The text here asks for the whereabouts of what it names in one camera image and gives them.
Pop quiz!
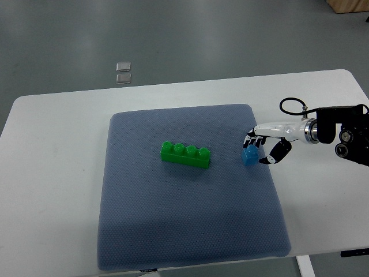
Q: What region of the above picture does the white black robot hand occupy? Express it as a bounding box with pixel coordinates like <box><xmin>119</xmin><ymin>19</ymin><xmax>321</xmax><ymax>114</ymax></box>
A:
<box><xmin>243</xmin><ymin>118</ymin><xmax>319</xmax><ymax>164</ymax></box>

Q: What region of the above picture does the small blue block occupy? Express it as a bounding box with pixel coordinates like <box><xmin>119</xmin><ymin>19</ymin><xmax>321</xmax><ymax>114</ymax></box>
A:
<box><xmin>241</xmin><ymin>145</ymin><xmax>259</xmax><ymax>166</ymax></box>

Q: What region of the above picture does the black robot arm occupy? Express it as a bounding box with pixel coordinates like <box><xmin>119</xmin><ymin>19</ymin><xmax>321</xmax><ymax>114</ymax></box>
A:
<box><xmin>316</xmin><ymin>104</ymin><xmax>368</xmax><ymax>166</ymax></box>

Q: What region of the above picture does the long green block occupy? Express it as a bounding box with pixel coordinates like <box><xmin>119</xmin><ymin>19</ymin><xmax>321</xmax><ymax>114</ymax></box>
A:
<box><xmin>160</xmin><ymin>141</ymin><xmax>211</xmax><ymax>169</ymax></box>

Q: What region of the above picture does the wooden box corner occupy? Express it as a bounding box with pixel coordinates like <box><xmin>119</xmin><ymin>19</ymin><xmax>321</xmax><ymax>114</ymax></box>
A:
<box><xmin>326</xmin><ymin>0</ymin><xmax>368</xmax><ymax>14</ymax></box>

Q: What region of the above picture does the black table control panel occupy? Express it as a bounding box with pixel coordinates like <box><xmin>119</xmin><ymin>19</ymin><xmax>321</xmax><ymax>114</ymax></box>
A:
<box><xmin>340</xmin><ymin>248</ymin><xmax>369</xmax><ymax>258</ymax></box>

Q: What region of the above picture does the white table leg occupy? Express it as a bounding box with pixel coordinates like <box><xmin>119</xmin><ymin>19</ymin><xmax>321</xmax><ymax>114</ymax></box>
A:
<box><xmin>296</xmin><ymin>255</ymin><xmax>315</xmax><ymax>277</ymax></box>

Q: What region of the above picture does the blue-grey fabric mat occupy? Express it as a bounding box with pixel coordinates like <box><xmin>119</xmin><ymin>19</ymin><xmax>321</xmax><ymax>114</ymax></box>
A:
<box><xmin>97</xmin><ymin>104</ymin><xmax>291</xmax><ymax>271</ymax></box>

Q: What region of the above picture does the upper metal floor plate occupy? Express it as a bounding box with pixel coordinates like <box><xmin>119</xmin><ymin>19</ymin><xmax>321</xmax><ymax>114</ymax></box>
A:
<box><xmin>116</xmin><ymin>62</ymin><xmax>131</xmax><ymax>72</ymax></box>

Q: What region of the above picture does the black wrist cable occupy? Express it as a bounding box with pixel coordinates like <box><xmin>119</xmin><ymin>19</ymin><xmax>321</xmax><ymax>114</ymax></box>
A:
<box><xmin>279</xmin><ymin>97</ymin><xmax>318</xmax><ymax>119</ymax></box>

